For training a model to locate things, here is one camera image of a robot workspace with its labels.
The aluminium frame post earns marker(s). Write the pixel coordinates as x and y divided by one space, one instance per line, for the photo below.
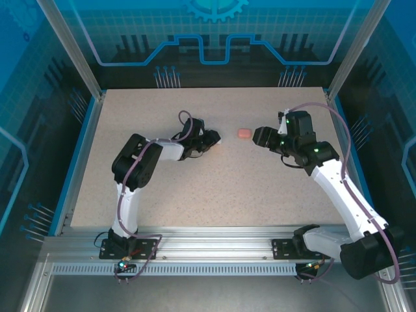
357 55
71 55

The aluminium extrusion mounting rail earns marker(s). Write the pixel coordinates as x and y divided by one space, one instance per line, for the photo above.
211 243

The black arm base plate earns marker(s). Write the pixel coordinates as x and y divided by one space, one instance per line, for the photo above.
282 250
146 252

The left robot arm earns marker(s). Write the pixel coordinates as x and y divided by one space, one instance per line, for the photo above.
131 208

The pink earbud charging case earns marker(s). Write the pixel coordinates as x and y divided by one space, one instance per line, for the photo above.
244 134

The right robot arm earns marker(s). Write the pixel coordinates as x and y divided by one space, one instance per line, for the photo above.
328 185

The aluminium table side rail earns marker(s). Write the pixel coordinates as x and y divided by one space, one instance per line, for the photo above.
345 143
86 143

